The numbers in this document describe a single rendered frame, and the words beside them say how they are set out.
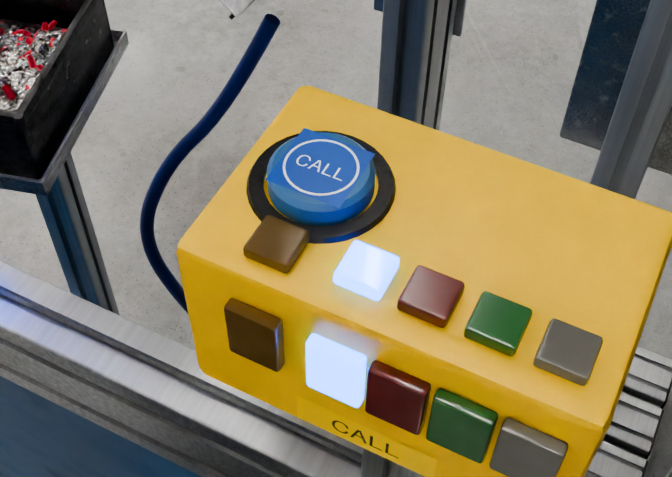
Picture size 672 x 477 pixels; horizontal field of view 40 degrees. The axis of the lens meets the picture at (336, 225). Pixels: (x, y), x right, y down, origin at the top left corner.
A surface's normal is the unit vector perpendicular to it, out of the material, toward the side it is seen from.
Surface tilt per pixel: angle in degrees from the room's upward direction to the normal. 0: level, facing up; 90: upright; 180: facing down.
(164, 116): 0
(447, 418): 90
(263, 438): 0
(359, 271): 0
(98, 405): 90
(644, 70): 90
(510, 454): 90
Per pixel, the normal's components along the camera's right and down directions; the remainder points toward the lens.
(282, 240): 0.01, -0.64
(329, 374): -0.45, 0.68
